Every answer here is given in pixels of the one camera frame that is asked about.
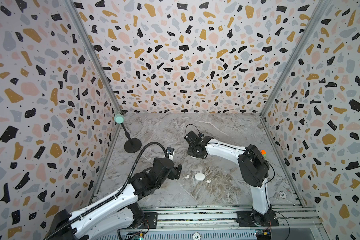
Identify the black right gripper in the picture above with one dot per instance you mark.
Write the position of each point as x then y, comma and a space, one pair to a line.
192, 143

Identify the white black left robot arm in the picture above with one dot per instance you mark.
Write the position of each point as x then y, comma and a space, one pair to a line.
119, 210

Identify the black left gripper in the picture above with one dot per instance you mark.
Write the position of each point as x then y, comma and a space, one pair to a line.
175, 174

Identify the aluminium corner frame post left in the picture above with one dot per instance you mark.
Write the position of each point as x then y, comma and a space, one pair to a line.
75, 17

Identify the aluminium corner frame post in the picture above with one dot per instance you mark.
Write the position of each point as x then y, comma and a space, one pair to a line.
316, 16
75, 17

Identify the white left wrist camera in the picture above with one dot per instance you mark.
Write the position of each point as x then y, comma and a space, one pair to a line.
170, 153

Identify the aluminium corner frame post right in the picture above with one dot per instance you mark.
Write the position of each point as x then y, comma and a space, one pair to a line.
316, 16

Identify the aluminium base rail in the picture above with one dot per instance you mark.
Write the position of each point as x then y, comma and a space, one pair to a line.
220, 224

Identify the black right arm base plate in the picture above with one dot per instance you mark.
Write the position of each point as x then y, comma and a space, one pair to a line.
255, 219

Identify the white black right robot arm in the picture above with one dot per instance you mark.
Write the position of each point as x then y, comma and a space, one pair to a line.
252, 164

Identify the black stand with green ball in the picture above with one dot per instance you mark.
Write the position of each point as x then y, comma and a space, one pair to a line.
132, 145

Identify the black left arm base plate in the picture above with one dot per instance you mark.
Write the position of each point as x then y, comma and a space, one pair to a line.
145, 221

